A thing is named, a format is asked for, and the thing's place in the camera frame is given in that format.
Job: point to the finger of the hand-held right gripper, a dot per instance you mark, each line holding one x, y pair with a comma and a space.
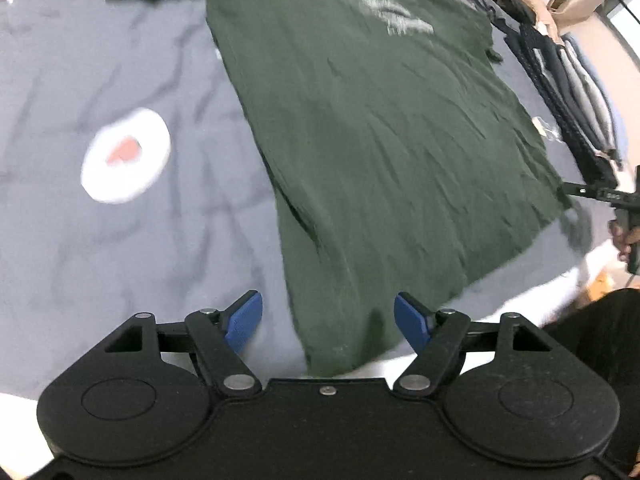
592, 191

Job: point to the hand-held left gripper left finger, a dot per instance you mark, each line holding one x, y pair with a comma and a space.
245, 322

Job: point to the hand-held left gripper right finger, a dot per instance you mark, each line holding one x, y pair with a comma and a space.
411, 320

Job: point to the dark green t-shirt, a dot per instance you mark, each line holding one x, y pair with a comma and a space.
375, 135

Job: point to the stack of folded clothes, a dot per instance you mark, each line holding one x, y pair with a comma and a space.
575, 95

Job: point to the person's right hand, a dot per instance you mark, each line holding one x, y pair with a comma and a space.
621, 240

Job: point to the white mattress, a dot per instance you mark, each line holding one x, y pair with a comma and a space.
540, 300

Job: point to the grey printed quilt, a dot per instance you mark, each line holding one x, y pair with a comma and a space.
150, 240

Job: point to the person's leg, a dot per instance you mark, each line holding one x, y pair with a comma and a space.
600, 360

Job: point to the window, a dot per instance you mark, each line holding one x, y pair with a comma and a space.
627, 25

